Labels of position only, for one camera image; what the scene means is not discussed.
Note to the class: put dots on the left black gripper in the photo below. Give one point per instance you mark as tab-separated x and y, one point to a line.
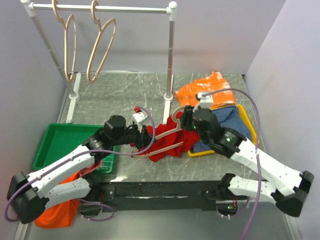
144	139

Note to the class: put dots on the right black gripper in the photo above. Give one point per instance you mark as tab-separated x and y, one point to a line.
186	118

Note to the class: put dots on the wooden hanger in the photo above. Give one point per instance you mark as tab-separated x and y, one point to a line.
92	76
177	128
69	41

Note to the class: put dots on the red t shirt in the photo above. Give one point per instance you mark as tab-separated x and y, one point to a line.
169	140

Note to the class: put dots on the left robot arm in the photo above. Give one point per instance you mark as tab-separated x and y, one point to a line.
30	195

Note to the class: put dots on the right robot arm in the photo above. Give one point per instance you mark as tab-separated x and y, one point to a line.
279	184

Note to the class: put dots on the blue checkered shirt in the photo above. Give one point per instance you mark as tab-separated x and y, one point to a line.
220	130

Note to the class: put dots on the orange white cloth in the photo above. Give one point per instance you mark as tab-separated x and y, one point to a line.
186	96

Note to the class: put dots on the black base bar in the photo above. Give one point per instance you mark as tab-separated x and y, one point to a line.
168	195

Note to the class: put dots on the pink cloth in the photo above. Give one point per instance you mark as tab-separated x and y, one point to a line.
89	169

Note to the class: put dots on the yellow plastic tray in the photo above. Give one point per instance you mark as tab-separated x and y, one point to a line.
247	120

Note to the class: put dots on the green plastic tray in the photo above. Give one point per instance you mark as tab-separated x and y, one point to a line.
59	140

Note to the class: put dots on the white clothes rack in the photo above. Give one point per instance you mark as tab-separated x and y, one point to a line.
73	88

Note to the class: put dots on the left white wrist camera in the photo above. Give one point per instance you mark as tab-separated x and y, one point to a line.
139	116

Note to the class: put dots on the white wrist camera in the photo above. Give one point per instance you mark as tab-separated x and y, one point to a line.
139	116
205	101

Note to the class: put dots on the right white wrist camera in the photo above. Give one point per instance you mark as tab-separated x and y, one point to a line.
205	101

